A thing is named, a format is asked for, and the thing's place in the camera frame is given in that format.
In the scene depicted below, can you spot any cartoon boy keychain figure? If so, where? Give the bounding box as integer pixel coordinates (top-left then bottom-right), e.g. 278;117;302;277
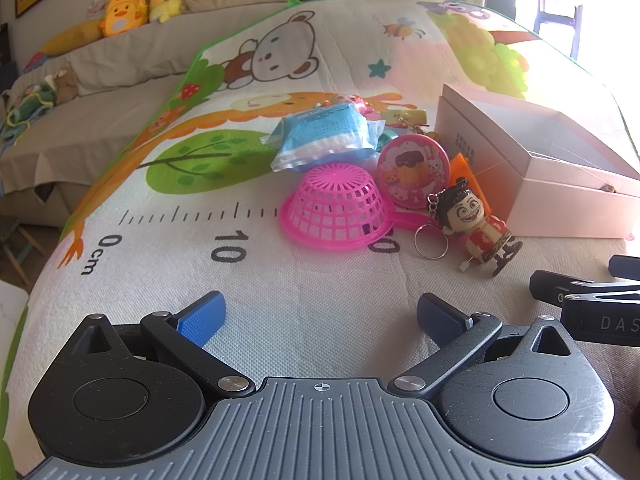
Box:
413;177;523;278

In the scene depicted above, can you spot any orange pumpkin toy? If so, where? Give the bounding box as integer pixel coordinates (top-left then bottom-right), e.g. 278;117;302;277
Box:
449;153;491;214

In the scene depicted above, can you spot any pink round cartoon tin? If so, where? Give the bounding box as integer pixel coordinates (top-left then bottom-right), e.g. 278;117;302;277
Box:
378;133;451;210

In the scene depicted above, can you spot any pink plastic strainer basket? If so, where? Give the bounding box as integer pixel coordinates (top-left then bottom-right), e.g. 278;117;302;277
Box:
278;162;437;250

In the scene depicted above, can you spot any blue tissue packet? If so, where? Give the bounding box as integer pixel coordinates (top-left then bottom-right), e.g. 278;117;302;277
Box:
262;104;385;172

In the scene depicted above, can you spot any pink pig toy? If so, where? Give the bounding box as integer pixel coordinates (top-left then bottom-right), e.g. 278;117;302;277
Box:
329;94;374;116

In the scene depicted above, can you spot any pink cardboard box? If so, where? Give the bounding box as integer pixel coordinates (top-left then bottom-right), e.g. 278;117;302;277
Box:
435;84;639;238

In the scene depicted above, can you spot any cartoon animal play mat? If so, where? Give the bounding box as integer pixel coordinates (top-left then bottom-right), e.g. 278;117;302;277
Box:
1;0;639;479

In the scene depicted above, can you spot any beige covered sofa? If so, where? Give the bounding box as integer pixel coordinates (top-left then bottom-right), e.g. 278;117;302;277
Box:
1;3;285;228

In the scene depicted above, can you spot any green knitted cloth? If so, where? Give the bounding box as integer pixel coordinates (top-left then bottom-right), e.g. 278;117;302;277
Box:
1;81;58;144

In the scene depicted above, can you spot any yellow duck plush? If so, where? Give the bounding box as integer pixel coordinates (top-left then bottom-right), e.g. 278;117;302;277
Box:
100;0;149;37

